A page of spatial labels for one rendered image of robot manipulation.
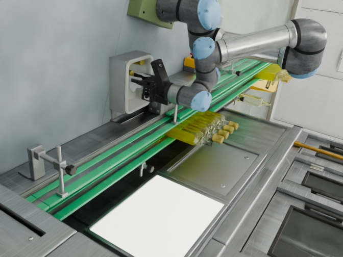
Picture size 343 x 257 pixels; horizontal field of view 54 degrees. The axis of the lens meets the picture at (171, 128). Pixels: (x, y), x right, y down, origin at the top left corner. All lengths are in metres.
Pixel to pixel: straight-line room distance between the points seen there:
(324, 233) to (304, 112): 6.34
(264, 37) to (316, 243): 0.76
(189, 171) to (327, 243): 0.60
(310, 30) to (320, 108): 6.35
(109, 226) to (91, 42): 0.64
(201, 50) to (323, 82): 6.37
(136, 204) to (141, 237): 0.16
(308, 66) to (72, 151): 0.92
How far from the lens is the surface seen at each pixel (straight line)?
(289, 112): 7.75
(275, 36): 1.23
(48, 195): 1.08
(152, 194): 1.32
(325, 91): 7.48
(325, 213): 1.50
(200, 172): 1.48
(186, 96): 1.21
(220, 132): 1.54
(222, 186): 1.41
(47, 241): 0.67
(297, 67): 1.36
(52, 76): 1.17
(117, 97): 1.37
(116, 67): 1.33
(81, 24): 1.22
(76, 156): 1.20
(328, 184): 1.72
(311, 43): 1.29
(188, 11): 1.37
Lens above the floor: 1.61
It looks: 26 degrees down
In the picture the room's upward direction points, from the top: 110 degrees clockwise
